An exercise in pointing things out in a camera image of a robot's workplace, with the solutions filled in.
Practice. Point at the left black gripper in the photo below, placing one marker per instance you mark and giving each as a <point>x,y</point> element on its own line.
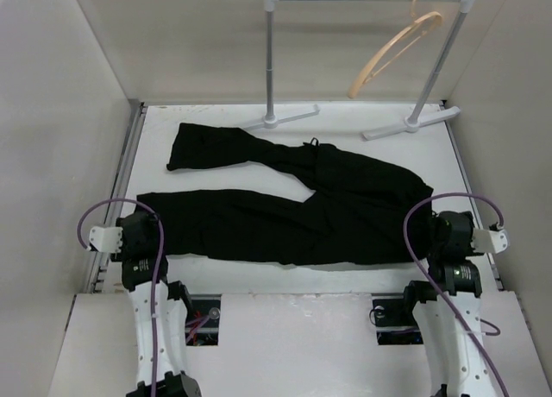
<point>123,254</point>

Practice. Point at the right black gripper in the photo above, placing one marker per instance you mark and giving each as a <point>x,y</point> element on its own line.
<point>470,250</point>

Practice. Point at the black trousers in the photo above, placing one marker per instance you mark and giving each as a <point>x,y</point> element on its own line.
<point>361,210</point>

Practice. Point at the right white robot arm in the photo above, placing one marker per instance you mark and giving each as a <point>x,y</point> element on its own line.
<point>446,307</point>

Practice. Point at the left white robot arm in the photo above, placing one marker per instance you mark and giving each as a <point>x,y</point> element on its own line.
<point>160,309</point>

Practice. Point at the beige plastic hanger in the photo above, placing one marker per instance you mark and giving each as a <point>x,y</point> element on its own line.
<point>419,27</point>

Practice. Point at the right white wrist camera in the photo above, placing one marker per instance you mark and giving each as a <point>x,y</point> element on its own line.
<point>489,241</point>

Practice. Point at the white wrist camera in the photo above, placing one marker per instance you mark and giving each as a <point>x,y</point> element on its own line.
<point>105,239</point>
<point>489,241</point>

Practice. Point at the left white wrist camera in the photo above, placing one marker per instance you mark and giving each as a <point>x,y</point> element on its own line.
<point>105,239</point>

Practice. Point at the aluminium side rail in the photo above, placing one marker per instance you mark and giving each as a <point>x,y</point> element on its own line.
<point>100,261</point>

